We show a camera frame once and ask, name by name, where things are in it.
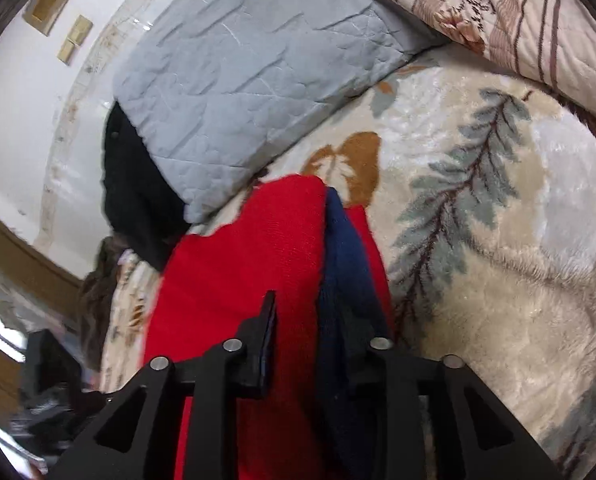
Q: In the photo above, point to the grey quilted pillow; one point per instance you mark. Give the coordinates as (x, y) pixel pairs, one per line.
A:
(219, 88)

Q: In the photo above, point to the black garment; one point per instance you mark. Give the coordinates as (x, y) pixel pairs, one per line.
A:
(138, 203)

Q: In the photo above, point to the floral striped quilted pillow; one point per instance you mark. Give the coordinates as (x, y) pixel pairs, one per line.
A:
(549, 41)

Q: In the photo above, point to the dark brown fuzzy blanket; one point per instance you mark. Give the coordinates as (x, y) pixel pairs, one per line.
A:
(94, 300)

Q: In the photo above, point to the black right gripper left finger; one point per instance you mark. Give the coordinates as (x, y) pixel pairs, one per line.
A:
(178, 415)

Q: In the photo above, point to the blue knitted garment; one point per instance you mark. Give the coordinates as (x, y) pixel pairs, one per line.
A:
(348, 269)

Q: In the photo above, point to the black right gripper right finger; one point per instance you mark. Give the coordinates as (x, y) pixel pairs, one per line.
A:
(389, 415)

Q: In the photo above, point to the brown wooden mirrored wardrobe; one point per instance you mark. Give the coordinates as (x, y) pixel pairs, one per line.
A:
(35, 294)

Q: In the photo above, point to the beige leaf-pattern plush blanket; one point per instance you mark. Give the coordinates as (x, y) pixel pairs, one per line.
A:
(481, 191)

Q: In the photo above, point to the red knitted garment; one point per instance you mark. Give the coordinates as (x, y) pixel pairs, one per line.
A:
(213, 283)

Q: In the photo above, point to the small wall switch plate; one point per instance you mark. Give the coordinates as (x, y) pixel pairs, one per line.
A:
(75, 39)

